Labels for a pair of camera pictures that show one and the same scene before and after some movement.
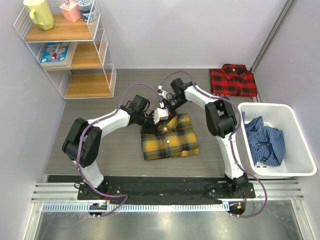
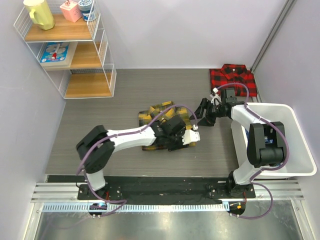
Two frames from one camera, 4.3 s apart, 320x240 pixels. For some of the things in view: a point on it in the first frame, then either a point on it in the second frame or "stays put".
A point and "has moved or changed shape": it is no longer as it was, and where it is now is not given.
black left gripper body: [147, 123] to [175, 140]
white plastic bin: [274, 142] stays put
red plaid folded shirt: [234, 80] stays put
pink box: [70, 11] stays put
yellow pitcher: [40, 13] stays put
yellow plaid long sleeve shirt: [176, 138] has moved or changed shape
